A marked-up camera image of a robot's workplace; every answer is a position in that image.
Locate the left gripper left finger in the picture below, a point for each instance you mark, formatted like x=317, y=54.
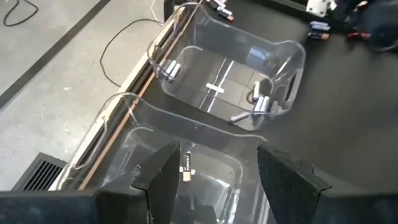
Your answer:
x=163, y=186

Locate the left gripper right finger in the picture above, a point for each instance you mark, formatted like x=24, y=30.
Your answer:
x=289, y=193

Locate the black copper-top battery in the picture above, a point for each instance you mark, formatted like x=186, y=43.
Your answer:
x=186, y=165
x=317, y=35

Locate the clear plastic bin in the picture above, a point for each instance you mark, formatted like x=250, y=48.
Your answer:
x=236, y=46
x=124, y=140

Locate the white AA battery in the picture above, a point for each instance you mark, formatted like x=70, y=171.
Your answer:
x=319, y=26
x=239, y=117
x=258, y=105
x=265, y=104
x=170, y=68
x=256, y=90
x=175, y=72

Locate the slim grey battery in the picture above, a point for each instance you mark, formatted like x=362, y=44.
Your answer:
x=213, y=3
x=226, y=15
x=221, y=3

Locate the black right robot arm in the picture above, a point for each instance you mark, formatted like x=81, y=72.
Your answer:
x=384, y=25

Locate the white tape label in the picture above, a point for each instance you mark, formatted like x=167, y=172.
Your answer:
x=193, y=171
x=214, y=88

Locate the black floor vent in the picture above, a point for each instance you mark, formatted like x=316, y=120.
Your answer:
x=40, y=174

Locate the small red clip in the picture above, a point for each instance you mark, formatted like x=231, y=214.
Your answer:
x=358, y=35

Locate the silver metal bracket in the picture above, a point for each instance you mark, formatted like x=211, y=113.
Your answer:
x=317, y=7

